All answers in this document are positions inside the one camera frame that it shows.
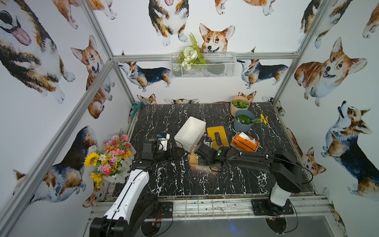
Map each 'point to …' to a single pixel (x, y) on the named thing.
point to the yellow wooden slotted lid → (211, 132)
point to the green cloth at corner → (135, 105)
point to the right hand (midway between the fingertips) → (202, 153)
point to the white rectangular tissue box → (191, 133)
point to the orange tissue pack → (243, 142)
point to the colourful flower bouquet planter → (113, 162)
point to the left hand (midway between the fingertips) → (176, 146)
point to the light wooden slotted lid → (193, 159)
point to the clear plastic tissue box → (205, 169)
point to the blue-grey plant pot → (244, 121)
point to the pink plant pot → (238, 103)
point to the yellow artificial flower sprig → (261, 120)
